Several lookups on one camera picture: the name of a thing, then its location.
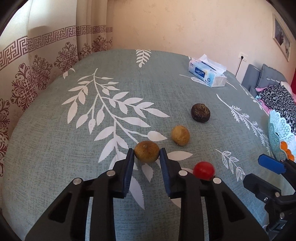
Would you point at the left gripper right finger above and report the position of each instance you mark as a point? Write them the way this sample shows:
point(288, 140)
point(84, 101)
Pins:
point(228, 218)

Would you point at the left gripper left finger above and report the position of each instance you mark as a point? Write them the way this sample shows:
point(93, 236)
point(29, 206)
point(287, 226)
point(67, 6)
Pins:
point(86, 207)

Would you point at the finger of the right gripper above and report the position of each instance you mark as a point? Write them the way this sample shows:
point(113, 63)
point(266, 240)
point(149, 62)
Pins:
point(263, 190)
point(286, 166)

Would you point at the red tomato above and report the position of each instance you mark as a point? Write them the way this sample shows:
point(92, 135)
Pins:
point(204, 170)

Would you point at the tan round fruit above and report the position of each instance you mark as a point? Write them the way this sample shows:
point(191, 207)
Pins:
point(180, 135)

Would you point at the brown round fruit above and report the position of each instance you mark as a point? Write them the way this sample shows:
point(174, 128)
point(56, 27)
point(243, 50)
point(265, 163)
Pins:
point(146, 151)

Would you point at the dark brown wrinkled fruit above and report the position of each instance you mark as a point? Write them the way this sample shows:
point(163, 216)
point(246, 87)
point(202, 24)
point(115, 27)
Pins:
point(200, 112)

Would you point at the orange fruit in basket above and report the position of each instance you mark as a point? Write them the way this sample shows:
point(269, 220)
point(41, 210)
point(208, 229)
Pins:
point(283, 146)

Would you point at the light blue lattice fruit basket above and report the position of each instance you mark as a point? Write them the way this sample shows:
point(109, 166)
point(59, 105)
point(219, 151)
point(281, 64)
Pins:
point(279, 130)

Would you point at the pink cloth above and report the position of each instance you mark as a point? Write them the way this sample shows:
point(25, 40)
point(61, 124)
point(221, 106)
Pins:
point(263, 104)

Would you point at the leopard print garment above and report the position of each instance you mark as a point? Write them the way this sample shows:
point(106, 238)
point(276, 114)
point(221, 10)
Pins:
point(278, 98)

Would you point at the grey blue cushion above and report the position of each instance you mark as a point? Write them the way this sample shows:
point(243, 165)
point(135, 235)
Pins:
point(269, 76)
point(251, 77)

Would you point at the teal leaf-pattern bedspread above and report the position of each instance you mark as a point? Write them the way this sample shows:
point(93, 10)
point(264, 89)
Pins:
point(81, 124)

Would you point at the tissue pack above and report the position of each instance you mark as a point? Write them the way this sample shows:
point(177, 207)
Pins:
point(208, 71)

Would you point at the beige patterned curtain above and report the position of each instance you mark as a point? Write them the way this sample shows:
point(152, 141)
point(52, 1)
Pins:
point(41, 40)

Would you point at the white wall socket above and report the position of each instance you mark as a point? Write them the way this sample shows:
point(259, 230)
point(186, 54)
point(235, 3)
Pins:
point(243, 57)

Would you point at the framed wall picture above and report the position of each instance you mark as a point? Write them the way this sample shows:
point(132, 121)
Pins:
point(281, 38)

